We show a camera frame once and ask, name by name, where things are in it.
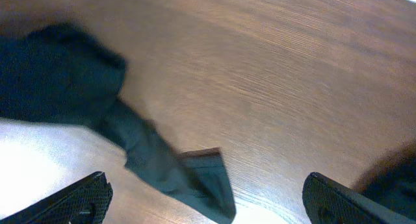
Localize black pants with red waistband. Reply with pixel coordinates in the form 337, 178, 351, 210
1, 24, 236, 223

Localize black folded garment right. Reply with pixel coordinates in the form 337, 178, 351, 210
352, 140, 415, 220

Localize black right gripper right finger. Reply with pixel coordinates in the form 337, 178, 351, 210
302, 172, 415, 224

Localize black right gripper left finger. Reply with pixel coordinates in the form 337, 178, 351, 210
1, 171, 113, 224

